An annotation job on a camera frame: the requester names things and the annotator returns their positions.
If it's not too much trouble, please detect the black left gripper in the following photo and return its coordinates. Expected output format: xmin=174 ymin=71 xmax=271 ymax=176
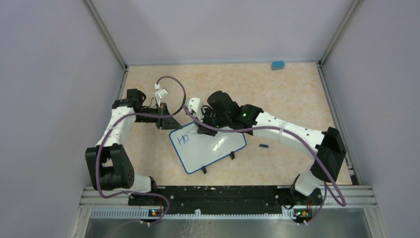
xmin=135 ymin=102 xmax=182 ymax=129

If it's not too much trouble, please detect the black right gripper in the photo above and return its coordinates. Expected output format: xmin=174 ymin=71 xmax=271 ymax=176
xmin=194 ymin=107 xmax=230 ymax=137

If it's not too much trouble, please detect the blue framed whiteboard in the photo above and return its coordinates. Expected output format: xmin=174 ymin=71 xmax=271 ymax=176
xmin=169 ymin=122 xmax=247 ymax=174

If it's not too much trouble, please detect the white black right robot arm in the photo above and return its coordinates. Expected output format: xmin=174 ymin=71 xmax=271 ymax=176
xmin=186 ymin=91 xmax=346 ymax=204

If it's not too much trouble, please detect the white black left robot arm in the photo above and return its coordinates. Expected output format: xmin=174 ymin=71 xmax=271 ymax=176
xmin=85 ymin=89 xmax=182 ymax=205

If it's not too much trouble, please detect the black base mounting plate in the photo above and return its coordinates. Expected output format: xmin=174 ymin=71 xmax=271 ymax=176
xmin=128 ymin=185 xmax=322 ymax=215

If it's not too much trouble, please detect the blue toy brick block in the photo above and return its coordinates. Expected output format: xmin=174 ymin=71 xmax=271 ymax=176
xmin=271 ymin=60 xmax=285 ymax=71

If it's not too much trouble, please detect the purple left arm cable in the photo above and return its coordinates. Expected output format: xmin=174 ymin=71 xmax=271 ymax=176
xmin=95 ymin=75 xmax=188 ymax=227

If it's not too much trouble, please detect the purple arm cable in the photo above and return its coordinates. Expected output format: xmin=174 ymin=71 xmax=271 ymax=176
xmin=183 ymin=105 xmax=347 ymax=225
xmin=95 ymin=75 xmax=188 ymax=227

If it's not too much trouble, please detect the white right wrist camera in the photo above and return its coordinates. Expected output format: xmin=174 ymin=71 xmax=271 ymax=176
xmin=186 ymin=98 xmax=204 ymax=121

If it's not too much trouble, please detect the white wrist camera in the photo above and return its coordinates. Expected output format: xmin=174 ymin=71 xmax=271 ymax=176
xmin=155 ymin=84 xmax=168 ymax=99
xmin=186 ymin=98 xmax=204 ymax=121

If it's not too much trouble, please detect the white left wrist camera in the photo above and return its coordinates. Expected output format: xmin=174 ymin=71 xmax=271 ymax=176
xmin=155 ymin=84 xmax=168 ymax=99

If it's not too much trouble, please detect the white cable duct rail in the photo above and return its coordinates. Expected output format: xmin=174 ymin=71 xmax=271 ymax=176
xmin=90 ymin=208 xmax=296 ymax=220

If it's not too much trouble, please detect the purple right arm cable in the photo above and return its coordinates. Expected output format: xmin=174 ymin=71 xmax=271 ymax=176
xmin=183 ymin=105 xmax=347 ymax=225

